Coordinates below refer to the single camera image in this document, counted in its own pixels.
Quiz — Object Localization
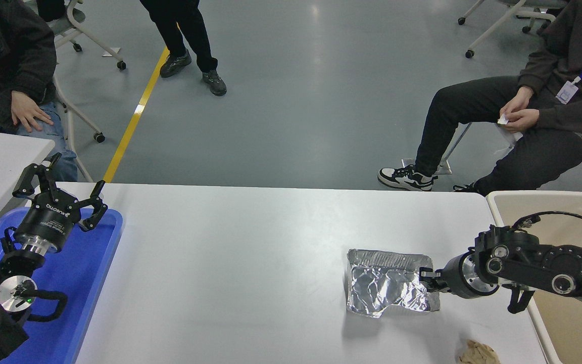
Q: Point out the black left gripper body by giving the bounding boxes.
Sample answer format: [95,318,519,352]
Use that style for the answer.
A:
[15,194,82,253]

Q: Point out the silver foil tray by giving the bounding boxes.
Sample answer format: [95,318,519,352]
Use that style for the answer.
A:
[346,248,442,318]

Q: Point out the black garment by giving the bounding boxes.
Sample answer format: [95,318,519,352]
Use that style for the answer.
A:
[37,0,67,22]

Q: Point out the person's right hand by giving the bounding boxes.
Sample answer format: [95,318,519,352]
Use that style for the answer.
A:
[499,86,534,119]

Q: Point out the person's left hand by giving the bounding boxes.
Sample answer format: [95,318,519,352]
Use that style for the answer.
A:
[503,108,540,133]
[11,91,54,133]

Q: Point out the blue plastic tray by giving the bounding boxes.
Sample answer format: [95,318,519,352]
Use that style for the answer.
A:
[0,206,123,364]

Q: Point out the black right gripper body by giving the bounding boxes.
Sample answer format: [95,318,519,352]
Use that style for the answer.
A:
[440,253,473,299]

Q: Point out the tan paper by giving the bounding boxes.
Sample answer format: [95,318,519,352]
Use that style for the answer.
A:
[459,340,500,364]

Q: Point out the seated person with badge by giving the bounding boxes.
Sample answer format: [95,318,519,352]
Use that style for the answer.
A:
[377,0,582,195]

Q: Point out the standing person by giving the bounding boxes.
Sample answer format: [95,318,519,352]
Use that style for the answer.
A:
[139,0,227,97]

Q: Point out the large pale bin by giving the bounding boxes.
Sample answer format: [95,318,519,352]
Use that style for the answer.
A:
[487,191,582,364]

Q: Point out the white office chair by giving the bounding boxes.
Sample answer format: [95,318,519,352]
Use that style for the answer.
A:
[43,0,127,70]
[53,76,106,183]
[458,0,569,59]

